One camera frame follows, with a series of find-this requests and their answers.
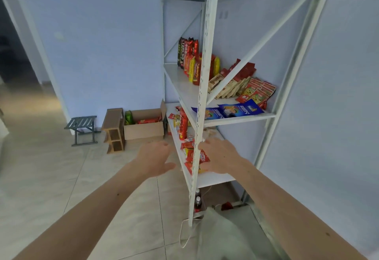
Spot person's right hand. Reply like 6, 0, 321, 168
197, 137, 246, 175

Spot person's left hand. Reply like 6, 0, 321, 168
135, 141, 177, 178

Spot person's left forearm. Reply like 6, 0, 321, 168
12, 160, 150, 260

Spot person's right forearm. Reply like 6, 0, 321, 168
234, 158, 368, 260

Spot pile of red white packets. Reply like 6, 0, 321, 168
180, 138, 211, 176

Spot dark drink bottle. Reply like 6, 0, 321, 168
194, 189, 203, 213

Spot tall red snack packet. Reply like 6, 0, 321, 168
178, 107, 189, 141

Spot brown cardboard box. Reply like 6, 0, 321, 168
123, 99, 167, 141

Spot pile of red yellow sachets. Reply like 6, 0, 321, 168
167, 106, 180, 136

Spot red packets in carton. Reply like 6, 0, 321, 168
136, 117, 162, 125

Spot blue snack packet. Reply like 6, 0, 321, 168
218, 99, 265, 118
191, 106, 229, 121

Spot hollow wooden block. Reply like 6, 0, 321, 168
101, 108, 126, 154

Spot white plastic bag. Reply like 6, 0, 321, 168
196, 207, 259, 260

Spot stack of beige biscuit packets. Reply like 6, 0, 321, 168
207, 73, 252, 100

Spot stack of red green packets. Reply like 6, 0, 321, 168
236, 77, 277, 110

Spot grey folding stool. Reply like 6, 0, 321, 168
64, 115, 101, 147

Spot stack of dark red packets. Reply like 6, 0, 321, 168
220, 58, 257, 82

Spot white metal shelf rack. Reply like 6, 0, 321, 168
161, 0, 338, 228

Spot row of upright red snack packets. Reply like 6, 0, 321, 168
177, 37, 221, 86

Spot white cable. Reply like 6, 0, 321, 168
179, 185, 214, 249

